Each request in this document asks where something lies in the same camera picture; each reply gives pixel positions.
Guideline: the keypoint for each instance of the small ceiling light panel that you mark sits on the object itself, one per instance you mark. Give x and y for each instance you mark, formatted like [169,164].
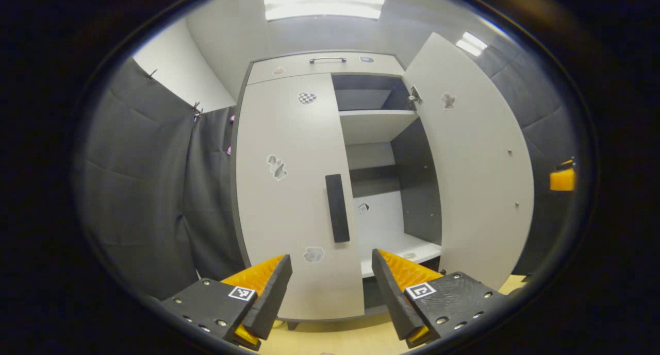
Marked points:
[472,43]

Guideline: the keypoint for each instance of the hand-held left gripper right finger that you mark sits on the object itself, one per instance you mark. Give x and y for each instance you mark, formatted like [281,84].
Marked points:
[394,303]

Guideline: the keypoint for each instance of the large ceiling light panel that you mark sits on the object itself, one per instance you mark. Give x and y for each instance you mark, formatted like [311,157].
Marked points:
[325,3]

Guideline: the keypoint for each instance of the black backdrop cloth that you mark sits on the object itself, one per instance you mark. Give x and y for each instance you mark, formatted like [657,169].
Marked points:
[149,190]

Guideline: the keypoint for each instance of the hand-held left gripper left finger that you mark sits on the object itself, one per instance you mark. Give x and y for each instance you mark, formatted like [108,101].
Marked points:
[270,303]

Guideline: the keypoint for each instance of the grey double-door shoe cabinet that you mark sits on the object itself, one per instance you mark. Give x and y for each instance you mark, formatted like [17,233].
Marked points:
[417,190]

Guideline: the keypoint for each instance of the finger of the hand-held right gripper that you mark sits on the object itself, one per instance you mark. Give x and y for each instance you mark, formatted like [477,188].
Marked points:
[562,181]

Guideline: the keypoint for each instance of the grey cabinet door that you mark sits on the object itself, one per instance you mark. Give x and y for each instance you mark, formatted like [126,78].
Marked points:
[294,216]
[479,190]

